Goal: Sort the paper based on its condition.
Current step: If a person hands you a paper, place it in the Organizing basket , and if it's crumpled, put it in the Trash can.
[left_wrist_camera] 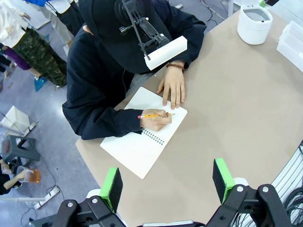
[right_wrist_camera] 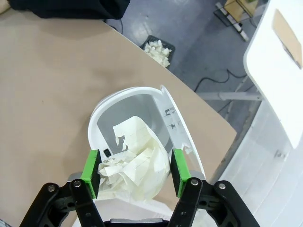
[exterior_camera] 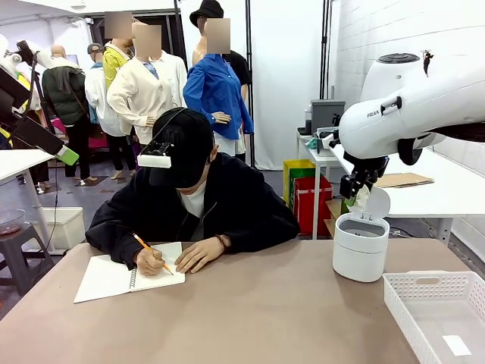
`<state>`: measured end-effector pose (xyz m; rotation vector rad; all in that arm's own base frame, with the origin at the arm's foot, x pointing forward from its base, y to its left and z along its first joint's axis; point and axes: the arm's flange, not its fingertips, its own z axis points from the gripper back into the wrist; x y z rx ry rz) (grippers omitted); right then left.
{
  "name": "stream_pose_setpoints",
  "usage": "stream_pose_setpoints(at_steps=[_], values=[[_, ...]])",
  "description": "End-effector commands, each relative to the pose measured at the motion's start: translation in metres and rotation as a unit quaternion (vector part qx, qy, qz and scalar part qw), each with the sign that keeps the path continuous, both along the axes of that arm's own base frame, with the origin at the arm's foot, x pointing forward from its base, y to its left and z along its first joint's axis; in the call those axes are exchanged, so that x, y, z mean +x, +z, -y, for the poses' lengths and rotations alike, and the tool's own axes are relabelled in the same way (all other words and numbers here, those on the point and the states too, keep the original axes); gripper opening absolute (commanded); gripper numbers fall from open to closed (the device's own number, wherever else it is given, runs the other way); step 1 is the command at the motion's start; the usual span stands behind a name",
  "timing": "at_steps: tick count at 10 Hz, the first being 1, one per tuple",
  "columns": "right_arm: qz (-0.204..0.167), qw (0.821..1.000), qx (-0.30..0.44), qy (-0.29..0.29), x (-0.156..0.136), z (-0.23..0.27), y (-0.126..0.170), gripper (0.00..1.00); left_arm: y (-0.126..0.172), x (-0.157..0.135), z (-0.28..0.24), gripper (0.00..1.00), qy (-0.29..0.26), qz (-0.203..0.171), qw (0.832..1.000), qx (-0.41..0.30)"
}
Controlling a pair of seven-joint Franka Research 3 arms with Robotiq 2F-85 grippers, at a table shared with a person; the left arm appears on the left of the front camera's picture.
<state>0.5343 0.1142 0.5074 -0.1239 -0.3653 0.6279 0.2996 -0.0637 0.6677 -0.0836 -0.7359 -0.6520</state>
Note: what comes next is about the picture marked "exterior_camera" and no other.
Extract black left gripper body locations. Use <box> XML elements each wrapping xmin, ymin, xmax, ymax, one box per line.
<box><xmin>13</xmin><ymin>113</ymin><xmax>66</xmax><ymax>155</ymax></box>

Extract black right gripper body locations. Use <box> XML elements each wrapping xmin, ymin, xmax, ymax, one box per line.
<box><xmin>343</xmin><ymin>151</ymin><xmax>390</xmax><ymax>178</ymax></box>

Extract white paper ball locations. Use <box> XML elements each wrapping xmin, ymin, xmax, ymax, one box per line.
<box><xmin>346</xmin><ymin>184</ymin><xmax>371</xmax><ymax>215</ymax></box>

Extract orange pencil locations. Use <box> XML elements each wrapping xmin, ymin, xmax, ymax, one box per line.
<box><xmin>131</xmin><ymin>231</ymin><xmax>175</xmax><ymax>276</ymax></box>

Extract white spiral notebook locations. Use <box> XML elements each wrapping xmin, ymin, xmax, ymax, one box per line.
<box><xmin>73</xmin><ymin>241</ymin><xmax>186</xmax><ymax>304</ymax></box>

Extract person's right forearm black sleeve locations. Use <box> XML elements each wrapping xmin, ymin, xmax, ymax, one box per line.
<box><xmin>85</xmin><ymin>221</ymin><xmax>146</xmax><ymax>271</ymax></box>

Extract person's left forearm black sleeve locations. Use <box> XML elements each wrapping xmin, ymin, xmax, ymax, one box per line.
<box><xmin>223</xmin><ymin>215</ymin><xmax>301</xmax><ymax>254</ymax></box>

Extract person's right hand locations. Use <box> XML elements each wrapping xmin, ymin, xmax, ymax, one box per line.
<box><xmin>134</xmin><ymin>246</ymin><xmax>167</xmax><ymax>277</ymax></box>

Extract person's left hand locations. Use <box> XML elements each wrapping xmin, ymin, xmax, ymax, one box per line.
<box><xmin>174</xmin><ymin>238</ymin><xmax>225</xmax><ymax>275</ymax></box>

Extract flat brown cardboard sheet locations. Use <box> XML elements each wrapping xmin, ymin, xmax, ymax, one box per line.
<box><xmin>374</xmin><ymin>172</ymin><xmax>436</xmax><ymax>190</ymax></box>

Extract dark green jacket mannequin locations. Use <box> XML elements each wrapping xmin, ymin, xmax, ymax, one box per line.
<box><xmin>41</xmin><ymin>45</ymin><xmax>92</xmax><ymax>179</ymax></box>

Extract grey bin with tools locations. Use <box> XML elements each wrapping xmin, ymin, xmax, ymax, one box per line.
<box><xmin>315</xmin><ymin>126</ymin><xmax>342</xmax><ymax>156</ymax></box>

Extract small white side table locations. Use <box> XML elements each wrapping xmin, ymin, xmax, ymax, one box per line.
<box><xmin>296</xmin><ymin>128</ymin><xmax>342</xmax><ymax>240</ymax></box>

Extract yellow-green shopping bag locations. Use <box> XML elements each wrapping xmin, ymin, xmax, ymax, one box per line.
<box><xmin>283</xmin><ymin>158</ymin><xmax>317</xmax><ymax>208</ymax></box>

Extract grey box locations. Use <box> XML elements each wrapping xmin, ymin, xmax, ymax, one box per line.
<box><xmin>310</xmin><ymin>99</ymin><xmax>347</xmax><ymax>134</ymax></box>

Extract large white table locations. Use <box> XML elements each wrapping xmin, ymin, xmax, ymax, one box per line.
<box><xmin>327</xmin><ymin>143</ymin><xmax>485</xmax><ymax>244</ymax></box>

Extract white round trash bin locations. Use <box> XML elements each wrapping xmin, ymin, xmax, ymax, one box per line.
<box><xmin>332</xmin><ymin>185</ymin><xmax>392</xmax><ymax>284</ymax></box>

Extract white shirt mannequin with cap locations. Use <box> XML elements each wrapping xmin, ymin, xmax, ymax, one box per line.
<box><xmin>83</xmin><ymin>42</ymin><xmax>128</xmax><ymax>180</ymax></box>

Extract white storage crate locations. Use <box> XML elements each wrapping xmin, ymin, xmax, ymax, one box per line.
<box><xmin>37</xmin><ymin>206</ymin><xmax>86</xmax><ymax>252</ymax></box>

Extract clear glass bowl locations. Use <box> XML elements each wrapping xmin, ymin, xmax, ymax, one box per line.
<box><xmin>0</xmin><ymin>208</ymin><xmax>27</xmax><ymax>237</ymax></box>

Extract cream jacket mannequin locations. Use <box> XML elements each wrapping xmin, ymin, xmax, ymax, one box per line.
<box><xmin>107</xmin><ymin>23</ymin><xmax>189</xmax><ymax>147</ymax></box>

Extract yellow shirt mannequin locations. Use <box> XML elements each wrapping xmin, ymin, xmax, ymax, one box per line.
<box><xmin>102</xmin><ymin>11</ymin><xmax>133</xmax><ymax>92</ymax></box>

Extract grey plastic stool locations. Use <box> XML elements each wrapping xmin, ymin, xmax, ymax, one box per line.
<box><xmin>0</xmin><ymin>223</ymin><xmax>56</xmax><ymax>297</ymax></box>

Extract person torso black jacket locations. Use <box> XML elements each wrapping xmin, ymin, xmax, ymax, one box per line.
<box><xmin>85</xmin><ymin>151</ymin><xmax>301</xmax><ymax>271</ymax></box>

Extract black tripod pole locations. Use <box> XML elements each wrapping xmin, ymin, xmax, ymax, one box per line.
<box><xmin>421</xmin><ymin>49</ymin><xmax>435</xmax><ymax>77</ymax></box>

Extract black baseball cap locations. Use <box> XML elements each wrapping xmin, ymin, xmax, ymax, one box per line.
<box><xmin>148</xmin><ymin>107</ymin><xmax>215</xmax><ymax>189</ymax></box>

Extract white backdrop sheet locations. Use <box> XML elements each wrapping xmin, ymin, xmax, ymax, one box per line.
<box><xmin>177</xmin><ymin>0</ymin><xmax>336</xmax><ymax>171</ymax></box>

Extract black backdrop stand pole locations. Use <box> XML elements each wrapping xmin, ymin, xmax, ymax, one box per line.
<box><xmin>320</xmin><ymin>0</ymin><xmax>329</xmax><ymax>100</ymax></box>
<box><xmin>245</xmin><ymin>0</ymin><xmax>255</xmax><ymax>168</ymax></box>

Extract white perforated plastic basket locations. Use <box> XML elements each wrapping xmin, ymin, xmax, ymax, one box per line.
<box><xmin>382</xmin><ymin>270</ymin><xmax>485</xmax><ymax>364</ymax></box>

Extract black t-shirt mannequin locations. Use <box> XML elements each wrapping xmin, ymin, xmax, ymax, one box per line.
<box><xmin>223</xmin><ymin>50</ymin><xmax>252</xmax><ymax>111</ymax></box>

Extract blue shirt mannequin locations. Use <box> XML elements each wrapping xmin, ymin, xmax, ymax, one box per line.
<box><xmin>183</xmin><ymin>18</ymin><xmax>254</xmax><ymax>156</ymax></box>

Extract white label sticker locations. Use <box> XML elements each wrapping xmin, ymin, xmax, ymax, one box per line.
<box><xmin>442</xmin><ymin>334</ymin><xmax>473</xmax><ymax>357</ymax></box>

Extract bare mannequin black bucket hat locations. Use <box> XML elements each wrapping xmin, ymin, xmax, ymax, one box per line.
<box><xmin>189</xmin><ymin>0</ymin><xmax>225</xmax><ymax>68</ymax></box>

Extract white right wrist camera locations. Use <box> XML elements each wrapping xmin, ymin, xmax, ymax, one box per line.
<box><xmin>320</xmin><ymin>128</ymin><xmax>342</xmax><ymax>150</ymax></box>

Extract left arm black cable sleeve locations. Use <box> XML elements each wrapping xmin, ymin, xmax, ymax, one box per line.
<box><xmin>20</xmin><ymin>51</ymin><xmax>41</xmax><ymax>124</ymax></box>

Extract arm black cable sleeve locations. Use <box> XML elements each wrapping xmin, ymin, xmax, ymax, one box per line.
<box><xmin>396</xmin><ymin>121</ymin><xmax>485</xmax><ymax>166</ymax></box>
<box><xmin>20</xmin><ymin>51</ymin><xmax>41</xmax><ymax>124</ymax></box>

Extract white head-mounted camera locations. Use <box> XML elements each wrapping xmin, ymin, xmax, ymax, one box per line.
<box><xmin>136</xmin><ymin>140</ymin><xmax>173</xmax><ymax>169</ymax></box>

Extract right arm black cable sleeve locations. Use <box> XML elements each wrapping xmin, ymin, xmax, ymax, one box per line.
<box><xmin>396</xmin><ymin>121</ymin><xmax>485</xmax><ymax>166</ymax></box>

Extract brown bead bracelet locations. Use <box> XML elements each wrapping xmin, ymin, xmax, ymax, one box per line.
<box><xmin>214</xmin><ymin>234</ymin><xmax>232</xmax><ymax>254</ymax></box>

